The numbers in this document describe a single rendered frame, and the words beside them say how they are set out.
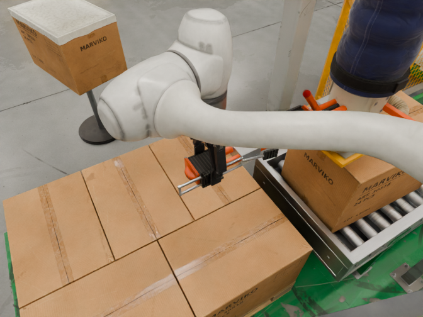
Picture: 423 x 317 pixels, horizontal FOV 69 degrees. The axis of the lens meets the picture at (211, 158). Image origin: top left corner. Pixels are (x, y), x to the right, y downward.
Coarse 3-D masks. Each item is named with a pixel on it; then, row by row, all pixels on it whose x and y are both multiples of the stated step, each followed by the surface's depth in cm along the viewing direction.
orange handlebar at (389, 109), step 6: (330, 102) 102; (336, 102) 103; (324, 108) 101; (336, 108) 100; (342, 108) 100; (384, 108) 101; (390, 108) 100; (396, 108) 100; (390, 114) 100; (396, 114) 99; (402, 114) 98; (414, 120) 96; (228, 150) 88; (234, 156) 86; (186, 168) 84; (186, 174) 83; (192, 174) 82
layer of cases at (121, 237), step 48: (192, 144) 184; (48, 192) 161; (96, 192) 161; (144, 192) 161; (192, 192) 161; (240, 192) 161; (48, 240) 143; (96, 240) 143; (144, 240) 143; (192, 240) 143; (240, 240) 143; (288, 240) 143; (48, 288) 128; (96, 288) 128; (144, 288) 128; (192, 288) 128; (240, 288) 128
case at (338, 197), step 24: (408, 96) 149; (288, 168) 157; (312, 168) 139; (336, 168) 124; (360, 168) 119; (384, 168) 119; (312, 192) 145; (336, 192) 129; (360, 192) 122; (384, 192) 137; (408, 192) 157; (336, 216) 135; (360, 216) 147
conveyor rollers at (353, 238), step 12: (420, 192) 164; (396, 204) 158; (408, 204) 155; (420, 204) 156; (372, 216) 152; (396, 216) 151; (348, 228) 146; (360, 228) 149; (372, 228) 146; (384, 228) 148; (348, 240) 146; (360, 240) 142
